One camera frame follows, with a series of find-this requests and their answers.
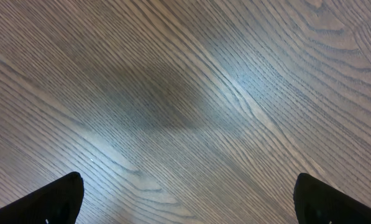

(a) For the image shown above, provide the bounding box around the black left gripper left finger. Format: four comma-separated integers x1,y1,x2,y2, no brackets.
0,172,85,224

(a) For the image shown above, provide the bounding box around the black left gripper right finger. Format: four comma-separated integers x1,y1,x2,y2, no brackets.
293,173,371,224

